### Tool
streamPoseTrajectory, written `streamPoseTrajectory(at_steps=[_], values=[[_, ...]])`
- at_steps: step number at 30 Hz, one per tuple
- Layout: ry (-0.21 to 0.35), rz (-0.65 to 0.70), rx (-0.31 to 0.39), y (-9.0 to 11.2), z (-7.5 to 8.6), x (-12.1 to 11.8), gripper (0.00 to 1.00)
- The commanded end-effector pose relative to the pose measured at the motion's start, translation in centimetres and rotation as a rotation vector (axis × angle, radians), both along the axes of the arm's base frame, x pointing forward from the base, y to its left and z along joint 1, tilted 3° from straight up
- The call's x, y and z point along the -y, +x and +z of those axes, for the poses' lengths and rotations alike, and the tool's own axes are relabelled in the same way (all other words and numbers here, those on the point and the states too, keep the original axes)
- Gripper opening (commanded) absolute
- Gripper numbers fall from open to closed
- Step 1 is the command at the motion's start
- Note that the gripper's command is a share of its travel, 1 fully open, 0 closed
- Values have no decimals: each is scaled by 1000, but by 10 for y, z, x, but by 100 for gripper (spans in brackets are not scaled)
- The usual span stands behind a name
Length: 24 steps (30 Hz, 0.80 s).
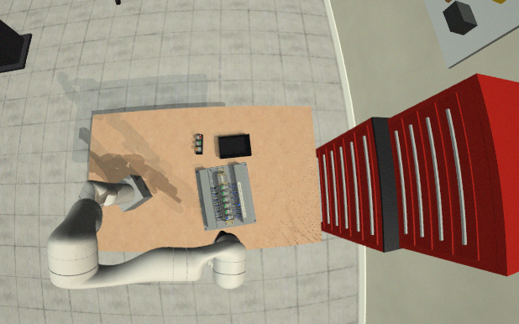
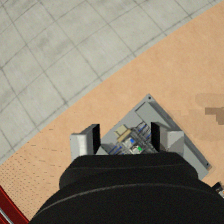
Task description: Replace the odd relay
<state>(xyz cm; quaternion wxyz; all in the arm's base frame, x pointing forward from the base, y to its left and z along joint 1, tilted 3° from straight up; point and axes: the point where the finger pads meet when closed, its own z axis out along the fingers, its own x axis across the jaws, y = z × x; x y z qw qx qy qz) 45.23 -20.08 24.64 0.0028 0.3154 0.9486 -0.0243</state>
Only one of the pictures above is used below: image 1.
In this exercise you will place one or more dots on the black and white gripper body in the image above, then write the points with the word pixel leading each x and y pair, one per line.
pixel 223 235

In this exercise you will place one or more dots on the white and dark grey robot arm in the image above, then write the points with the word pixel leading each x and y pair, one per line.
pixel 72 250

